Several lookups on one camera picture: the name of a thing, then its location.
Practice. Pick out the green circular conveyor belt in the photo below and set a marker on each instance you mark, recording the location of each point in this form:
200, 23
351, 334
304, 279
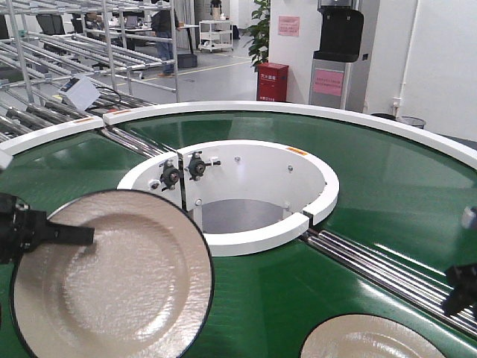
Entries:
397, 196

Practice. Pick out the white utility cart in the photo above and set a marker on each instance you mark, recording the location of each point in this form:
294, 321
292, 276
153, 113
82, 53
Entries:
215, 35

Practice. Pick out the left steel conveyor rollers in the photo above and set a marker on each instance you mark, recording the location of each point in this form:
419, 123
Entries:
142, 146

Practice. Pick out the metal roller rack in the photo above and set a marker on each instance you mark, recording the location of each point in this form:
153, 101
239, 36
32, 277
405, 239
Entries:
46, 43

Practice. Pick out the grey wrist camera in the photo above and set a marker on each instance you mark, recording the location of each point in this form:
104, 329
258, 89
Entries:
469, 218

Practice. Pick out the grey mesh waste bin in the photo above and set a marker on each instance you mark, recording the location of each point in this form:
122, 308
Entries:
412, 121

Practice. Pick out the pink wall notice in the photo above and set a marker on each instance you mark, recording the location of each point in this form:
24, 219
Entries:
289, 26

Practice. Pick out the green potted plant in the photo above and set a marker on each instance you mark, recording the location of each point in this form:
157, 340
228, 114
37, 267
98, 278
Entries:
259, 31

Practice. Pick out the beige black-rimmed plate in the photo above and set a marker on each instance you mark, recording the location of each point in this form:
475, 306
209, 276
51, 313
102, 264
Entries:
360, 335
143, 288

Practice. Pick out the white outer rim left segment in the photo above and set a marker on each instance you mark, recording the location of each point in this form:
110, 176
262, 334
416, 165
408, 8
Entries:
42, 136

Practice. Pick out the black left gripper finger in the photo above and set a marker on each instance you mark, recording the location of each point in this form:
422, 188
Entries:
61, 234

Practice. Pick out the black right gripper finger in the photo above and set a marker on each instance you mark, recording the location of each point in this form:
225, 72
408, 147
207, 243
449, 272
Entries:
457, 300

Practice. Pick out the white inner ring guard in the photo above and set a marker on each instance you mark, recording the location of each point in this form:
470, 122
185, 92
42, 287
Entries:
245, 195

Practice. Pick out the steel conveyor rollers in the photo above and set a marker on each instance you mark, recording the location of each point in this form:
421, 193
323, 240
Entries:
418, 289
142, 146

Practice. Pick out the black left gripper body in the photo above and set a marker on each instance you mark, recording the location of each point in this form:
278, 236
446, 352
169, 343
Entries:
20, 228

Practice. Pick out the grey control box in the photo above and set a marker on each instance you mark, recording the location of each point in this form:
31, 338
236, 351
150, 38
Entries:
79, 92

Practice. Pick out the standing person in jeans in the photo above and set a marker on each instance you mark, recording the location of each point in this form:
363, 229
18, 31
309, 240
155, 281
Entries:
161, 25

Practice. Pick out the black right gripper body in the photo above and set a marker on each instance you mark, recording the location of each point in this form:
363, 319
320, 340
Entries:
462, 279

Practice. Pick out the right steel conveyor rollers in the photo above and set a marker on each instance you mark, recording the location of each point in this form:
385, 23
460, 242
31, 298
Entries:
418, 289

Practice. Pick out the white outer rim guard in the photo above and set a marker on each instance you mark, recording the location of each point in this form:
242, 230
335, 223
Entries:
440, 143

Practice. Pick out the black grey water dispenser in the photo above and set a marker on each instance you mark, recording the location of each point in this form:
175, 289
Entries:
340, 42

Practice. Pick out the red fire extinguisher cabinet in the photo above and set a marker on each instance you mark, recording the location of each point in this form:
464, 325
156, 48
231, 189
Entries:
272, 82

